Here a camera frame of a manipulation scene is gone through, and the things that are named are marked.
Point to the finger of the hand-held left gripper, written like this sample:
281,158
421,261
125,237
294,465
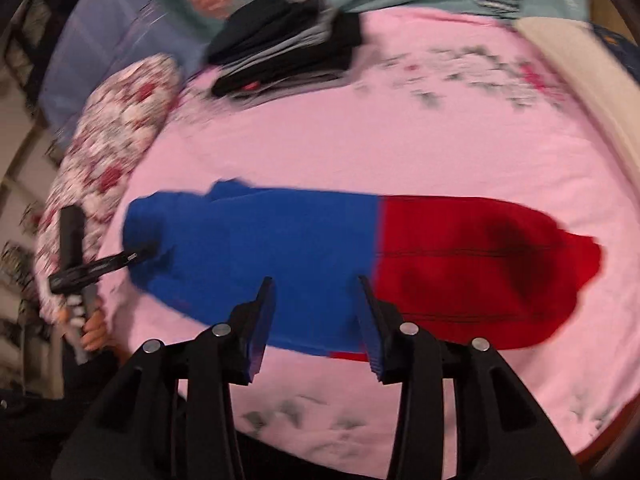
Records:
117,259

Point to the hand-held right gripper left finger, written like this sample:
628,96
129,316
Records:
260,329

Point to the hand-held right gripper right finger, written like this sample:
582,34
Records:
371,331

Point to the blue and red pants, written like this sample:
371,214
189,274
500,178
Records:
350,265

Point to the person's left hand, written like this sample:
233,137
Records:
94,332

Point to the red and white floral pillow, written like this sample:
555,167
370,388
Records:
107,160

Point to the pink printed bed sheet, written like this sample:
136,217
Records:
380,150

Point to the blue checked pillow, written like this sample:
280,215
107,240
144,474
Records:
110,45

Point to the stack of dark folded clothes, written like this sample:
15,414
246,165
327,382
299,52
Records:
290,45

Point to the cream blanket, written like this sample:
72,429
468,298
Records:
590,75

